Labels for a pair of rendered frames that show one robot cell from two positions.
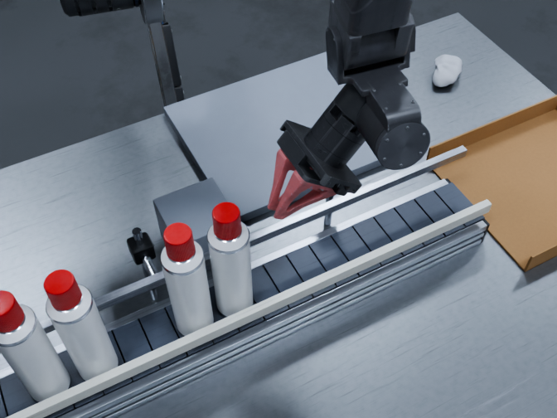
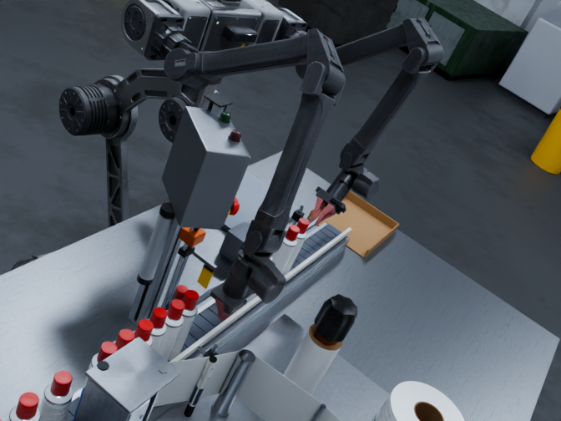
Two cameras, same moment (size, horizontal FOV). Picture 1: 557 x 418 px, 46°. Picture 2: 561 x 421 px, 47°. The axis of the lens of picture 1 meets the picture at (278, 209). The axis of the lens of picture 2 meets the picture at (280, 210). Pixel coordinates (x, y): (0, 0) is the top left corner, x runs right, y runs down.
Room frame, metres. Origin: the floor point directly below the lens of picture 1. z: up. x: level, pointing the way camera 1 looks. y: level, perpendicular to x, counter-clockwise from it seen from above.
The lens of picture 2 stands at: (-0.68, 1.22, 2.07)
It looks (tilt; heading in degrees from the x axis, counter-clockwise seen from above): 31 degrees down; 318
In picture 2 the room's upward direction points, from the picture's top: 25 degrees clockwise
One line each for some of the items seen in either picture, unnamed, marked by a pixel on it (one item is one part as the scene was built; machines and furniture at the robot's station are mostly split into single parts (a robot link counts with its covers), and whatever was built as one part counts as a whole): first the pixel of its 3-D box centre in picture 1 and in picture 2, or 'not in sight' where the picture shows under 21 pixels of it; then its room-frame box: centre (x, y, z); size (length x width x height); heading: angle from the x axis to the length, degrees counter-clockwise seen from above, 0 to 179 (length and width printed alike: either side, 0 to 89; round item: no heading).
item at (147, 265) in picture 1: (152, 277); not in sight; (0.50, 0.17, 0.91); 0.07 x 0.03 x 0.17; 28
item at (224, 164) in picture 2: not in sight; (204, 168); (0.31, 0.56, 1.38); 0.17 x 0.10 x 0.19; 173
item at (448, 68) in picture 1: (445, 70); not in sight; (1.02, -0.33, 0.85); 0.08 x 0.07 x 0.04; 125
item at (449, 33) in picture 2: not in sight; (437, 22); (5.24, -5.27, 0.34); 1.70 x 1.55 x 0.67; 16
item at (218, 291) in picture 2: not in sight; (236, 284); (0.21, 0.43, 1.12); 0.10 x 0.07 x 0.07; 117
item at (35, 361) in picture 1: (27, 348); not in sight; (0.36, 0.29, 0.98); 0.05 x 0.05 x 0.20
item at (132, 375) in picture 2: not in sight; (133, 372); (0.00, 0.76, 1.14); 0.14 x 0.11 x 0.01; 118
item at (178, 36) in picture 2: not in sight; (171, 43); (0.75, 0.49, 1.45); 0.09 x 0.08 x 0.12; 106
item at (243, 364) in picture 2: not in sight; (233, 383); (0.05, 0.46, 0.97); 0.05 x 0.05 x 0.19
